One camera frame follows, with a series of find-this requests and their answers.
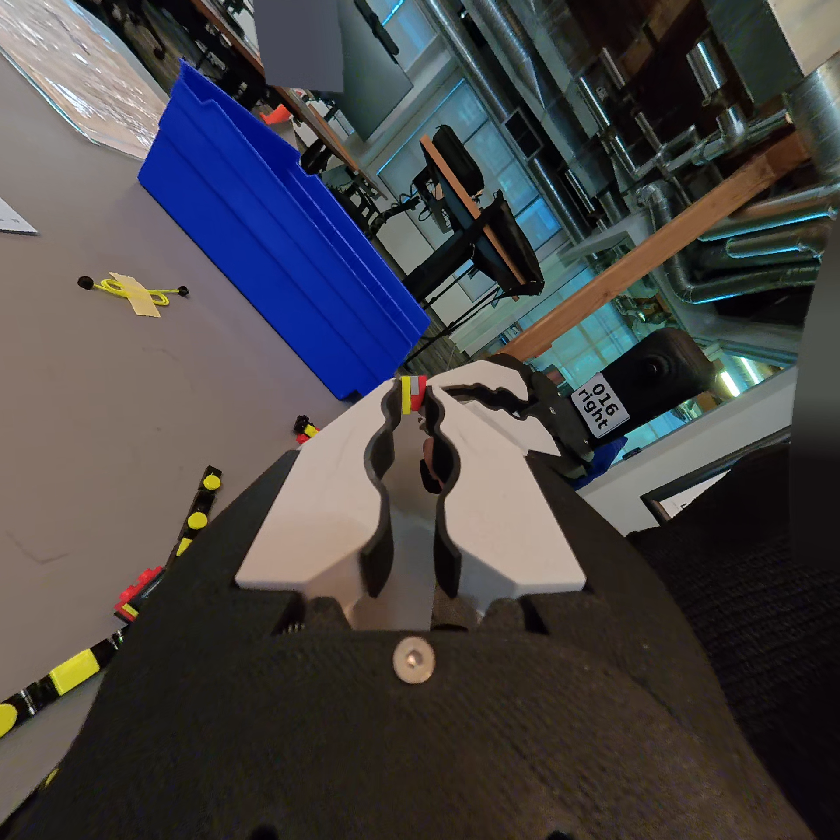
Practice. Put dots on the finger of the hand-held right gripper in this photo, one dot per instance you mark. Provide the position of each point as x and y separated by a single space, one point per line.
482 375
515 426

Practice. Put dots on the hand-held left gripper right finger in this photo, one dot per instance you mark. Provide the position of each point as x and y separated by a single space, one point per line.
505 525

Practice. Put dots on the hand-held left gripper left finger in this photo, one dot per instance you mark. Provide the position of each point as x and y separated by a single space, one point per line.
315 512

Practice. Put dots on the small yellow red lego piece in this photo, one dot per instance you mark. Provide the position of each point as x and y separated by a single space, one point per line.
413 392

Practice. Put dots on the black yellow red lego assembly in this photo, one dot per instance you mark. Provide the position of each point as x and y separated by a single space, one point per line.
304 428

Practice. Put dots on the yellow black lego spider model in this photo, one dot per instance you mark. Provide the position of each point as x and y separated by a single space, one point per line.
75 669

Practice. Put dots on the person's right hand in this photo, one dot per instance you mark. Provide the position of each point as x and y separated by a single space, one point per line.
428 456

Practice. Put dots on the wooden top standing desk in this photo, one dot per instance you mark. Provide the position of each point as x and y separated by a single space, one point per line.
441 262

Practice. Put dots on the black flat carry bag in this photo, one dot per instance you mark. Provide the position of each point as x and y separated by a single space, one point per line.
518 256

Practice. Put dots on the black framed marker card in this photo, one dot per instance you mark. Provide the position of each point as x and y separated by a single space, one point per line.
686 492

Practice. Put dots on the wooden ceiling beam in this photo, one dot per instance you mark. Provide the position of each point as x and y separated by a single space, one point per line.
656 259

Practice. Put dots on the black rounded backpack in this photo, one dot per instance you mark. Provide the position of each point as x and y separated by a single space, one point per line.
459 157

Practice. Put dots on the blue plastic bin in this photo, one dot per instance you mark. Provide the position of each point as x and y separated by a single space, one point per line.
275 249

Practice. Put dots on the silver ceiling ducts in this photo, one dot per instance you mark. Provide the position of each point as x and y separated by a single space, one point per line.
761 246

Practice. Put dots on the long wooden office desk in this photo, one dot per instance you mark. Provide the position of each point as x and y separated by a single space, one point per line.
328 141

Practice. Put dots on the orange plastic object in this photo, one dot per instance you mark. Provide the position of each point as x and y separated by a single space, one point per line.
275 117

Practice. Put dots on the clear plastic document sleeve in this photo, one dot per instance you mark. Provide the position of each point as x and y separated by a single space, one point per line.
72 72

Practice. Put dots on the large dark wall screen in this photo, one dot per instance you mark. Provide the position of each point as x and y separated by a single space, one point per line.
374 72

